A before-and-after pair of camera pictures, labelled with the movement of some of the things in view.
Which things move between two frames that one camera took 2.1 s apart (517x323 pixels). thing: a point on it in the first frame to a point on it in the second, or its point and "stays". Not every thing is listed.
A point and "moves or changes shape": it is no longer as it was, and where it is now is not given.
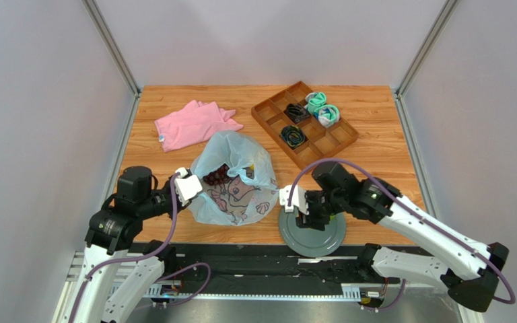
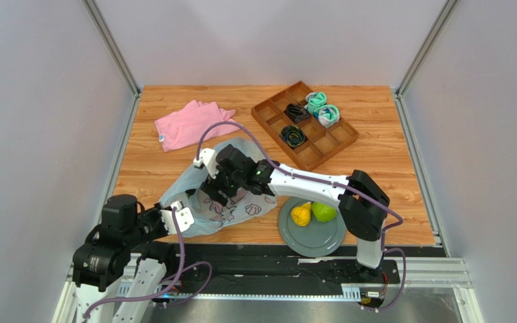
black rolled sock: (297, 112) stays
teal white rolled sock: (328, 115) stays
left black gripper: (168, 183) to (163, 230)
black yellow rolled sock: (293, 135) stays
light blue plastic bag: (238, 178) moves or changes shape
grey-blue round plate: (311, 243) stays
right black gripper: (312, 214) to (221, 182)
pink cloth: (192, 124) stays
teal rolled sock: (313, 99) stays
